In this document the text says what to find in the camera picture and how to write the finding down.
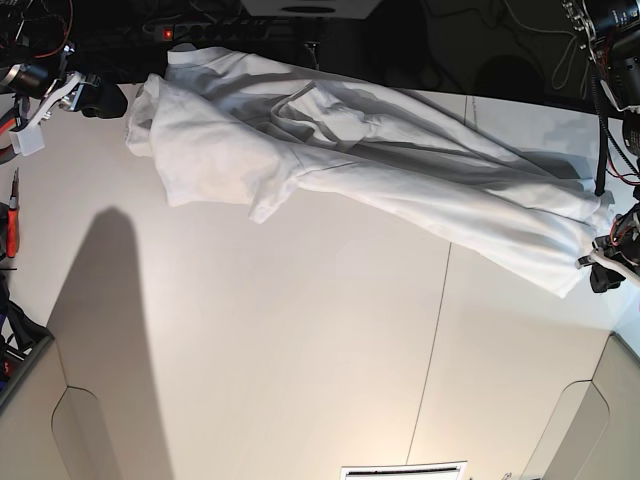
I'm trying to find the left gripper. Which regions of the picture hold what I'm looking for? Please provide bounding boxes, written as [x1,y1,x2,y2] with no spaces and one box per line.
[576,203,639,293]

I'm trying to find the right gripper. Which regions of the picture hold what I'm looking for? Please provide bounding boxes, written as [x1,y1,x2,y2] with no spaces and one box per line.
[9,63,128,132]

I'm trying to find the white t-shirt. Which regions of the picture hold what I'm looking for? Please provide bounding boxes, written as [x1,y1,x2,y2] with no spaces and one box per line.
[125,45,613,297]

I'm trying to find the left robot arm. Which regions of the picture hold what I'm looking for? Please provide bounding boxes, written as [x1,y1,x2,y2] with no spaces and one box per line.
[562,1,639,294]

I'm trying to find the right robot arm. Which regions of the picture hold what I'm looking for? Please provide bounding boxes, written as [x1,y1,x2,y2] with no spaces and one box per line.
[1,1,128,133]

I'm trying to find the orange grey pliers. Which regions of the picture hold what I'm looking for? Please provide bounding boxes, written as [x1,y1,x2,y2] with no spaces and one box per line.
[0,99,24,165]

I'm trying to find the black power strip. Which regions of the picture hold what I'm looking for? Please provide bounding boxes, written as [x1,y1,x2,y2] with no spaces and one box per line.
[142,20,269,42]

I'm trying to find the white vent grille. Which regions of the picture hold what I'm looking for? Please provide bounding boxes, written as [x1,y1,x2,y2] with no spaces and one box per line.
[340,461,467,480]

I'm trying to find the black bag at left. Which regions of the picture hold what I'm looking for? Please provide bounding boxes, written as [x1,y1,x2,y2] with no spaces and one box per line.
[1,275,53,394]

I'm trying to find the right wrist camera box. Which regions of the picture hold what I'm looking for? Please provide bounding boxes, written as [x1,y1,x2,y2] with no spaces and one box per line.
[9,125,45,156]

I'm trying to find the red handled cutter tool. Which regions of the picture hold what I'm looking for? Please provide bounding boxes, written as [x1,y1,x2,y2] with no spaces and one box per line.
[6,169,20,258]

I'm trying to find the white cable loop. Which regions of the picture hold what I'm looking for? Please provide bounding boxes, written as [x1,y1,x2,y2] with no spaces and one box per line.
[552,33,584,91]

